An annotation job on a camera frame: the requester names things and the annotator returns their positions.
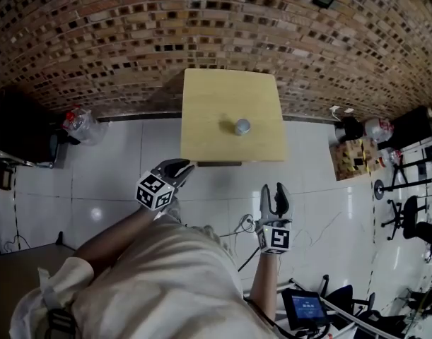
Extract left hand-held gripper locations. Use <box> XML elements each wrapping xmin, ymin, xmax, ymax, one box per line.
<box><xmin>135</xmin><ymin>157</ymin><xmax>196</xmax><ymax>212</ymax></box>

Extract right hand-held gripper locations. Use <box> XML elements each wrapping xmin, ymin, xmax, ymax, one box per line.
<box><xmin>255</xmin><ymin>182</ymin><xmax>296</xmax><ymax>256</ymax></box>

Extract person's left forearm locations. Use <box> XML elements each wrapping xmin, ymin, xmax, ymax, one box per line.
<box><xmin>74</xmin><ymin>206</ymin><xmax>156</xmax><ymax>274</ymax></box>

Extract person's right forearm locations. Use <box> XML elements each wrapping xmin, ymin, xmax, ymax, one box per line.
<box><xmin>249</xmin><ymin>252</ymin><xmax>281</xmax><ymax>319</ymax></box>

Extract person's left shoe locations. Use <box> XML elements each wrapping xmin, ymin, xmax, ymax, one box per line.
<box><xmin>162</xmin><ymin>198</ymin><xmax>182</xmax><ymax>225</ymax></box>

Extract person's shoe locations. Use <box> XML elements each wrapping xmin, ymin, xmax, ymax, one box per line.
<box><xmin>192</xmin><ymin>224</ymin><xmax>221</xmax><ymax>242</ymax></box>
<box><xmin>162</xmin><ymin>198</ymin><xmax>182</xmax><ymax>225</ymax></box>

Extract black table base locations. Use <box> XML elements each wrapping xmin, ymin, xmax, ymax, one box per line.
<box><xmin>197</xmin><ymin>160</ymin><xmax>243</xmax><ymax>167</ymax></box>

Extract person's right shoe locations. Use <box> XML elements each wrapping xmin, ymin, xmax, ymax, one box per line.
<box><xmin>192</xmin><ymin>224</ymin><xmax>221</xmax><ymax>242</ymax></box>

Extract cardboard box with striped tape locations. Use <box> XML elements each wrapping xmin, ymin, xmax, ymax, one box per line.
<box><xmin>329</xmin><ymin>138</ymin><xmax>383</xmax><ymax>182</ymax></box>

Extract black stand with round base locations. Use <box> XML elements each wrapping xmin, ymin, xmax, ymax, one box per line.
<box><xmin>373</xmin><ymin>153</ymin><xmax>432</xmax><ymax>201</ymax></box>

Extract black and silver bucket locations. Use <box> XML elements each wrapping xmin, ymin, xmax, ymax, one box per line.
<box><xmin>334</xmin><ymin>117</ymin><xmax>364</xmax><ymax>144</ymax></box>

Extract clear plastic bottle red cap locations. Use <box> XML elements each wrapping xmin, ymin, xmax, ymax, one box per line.
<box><xmin>62</xmin><ymin>107</ymin><xmax>110</xmax><ymax>147</ymax></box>

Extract small black monitor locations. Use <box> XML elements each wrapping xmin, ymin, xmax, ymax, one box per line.
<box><xmin>281</xmin><ymin>288</ymin><xmax>329</xmax><ymax>331</ymax></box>

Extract person's beige clothing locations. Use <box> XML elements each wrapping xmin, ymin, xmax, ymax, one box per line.
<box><xmin>8</xmin><ymin>213</ymin><xmax>275</xmax><ymax>339</ymax></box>

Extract black office chair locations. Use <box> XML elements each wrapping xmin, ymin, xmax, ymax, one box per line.
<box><xmin>380</xmin><ymin>195</ymin><xmax>431</xmax><ymax>242</ymax></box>
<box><xmin>415</xmin><ymin>220</ymin><xmax>432</xmax><ymax>263</ymax></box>
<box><xmin>321</xmin><ymin>273</ymin><xmax>378</xmax><ymax>323</ymax></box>

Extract clear water jug red cap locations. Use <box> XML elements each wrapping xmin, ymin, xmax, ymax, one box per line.
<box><xmin>378</xmin><ymin>148</ymin><xmax>404</xmax><ymax>168</ymax></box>

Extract clear water jug red label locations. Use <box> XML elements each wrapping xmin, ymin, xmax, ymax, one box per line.
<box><xmin>363</xmin><ymin>117</ymin><xmax>396</xmax><ymax>143</ymax></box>

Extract white metal shelf cart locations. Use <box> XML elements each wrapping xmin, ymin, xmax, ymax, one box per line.
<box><xmin>277</xmin><ymin>277</ymin><xmax>407</xmax><ymax>339</ymax></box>

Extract tall black cabinet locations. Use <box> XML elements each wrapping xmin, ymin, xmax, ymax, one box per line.
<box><xmin>387</xmin><ymin>105</ymin><xmax>432</xmax><ymax>151</ymax></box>

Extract dark low cabinet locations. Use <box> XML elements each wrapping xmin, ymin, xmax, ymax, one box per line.
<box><xmin>0</xmin><ymin>89</ymin><xmax>60</xmax><ymax>170</ymax></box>

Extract grey table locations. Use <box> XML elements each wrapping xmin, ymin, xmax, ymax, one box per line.
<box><xmin>0</xmin><ymin>244</ymin><xmax>78</xmax><ymax>339</ymax></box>

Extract grey floor cable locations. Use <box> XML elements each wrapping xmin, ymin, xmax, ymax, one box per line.
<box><xmin>218</xmin><ymin>214</ymin><xmax>257</xmax><ymax>239</ymax></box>

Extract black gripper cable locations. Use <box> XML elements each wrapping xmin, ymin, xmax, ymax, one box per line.
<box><xmin>236</xmin><ymin>247</ymin><xmax>262</xmax><ymax>272</ymax></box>

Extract thick black monitor cable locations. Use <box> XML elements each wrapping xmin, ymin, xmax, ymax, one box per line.
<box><xmin>243</xmin><ymin>295</ymin><xmax>291</xmax><ymax>339</ymax></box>

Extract wooden shelf frame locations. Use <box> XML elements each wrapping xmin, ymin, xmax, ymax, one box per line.
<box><xmin>0</xmin><ymin>163</ymin><xmax>17</xmax><ymax>191</ymax></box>

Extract black floor cables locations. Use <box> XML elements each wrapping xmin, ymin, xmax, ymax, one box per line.
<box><xmin>2</xmin><ymin>234</ymin><xmax>30</xmax><ymax>252</ymax></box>

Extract black shoulder strap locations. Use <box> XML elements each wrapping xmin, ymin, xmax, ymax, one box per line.
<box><xmin>45</xmin><ymin>308</ymin><xmax>78</xmax><ymax>339</ymax></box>

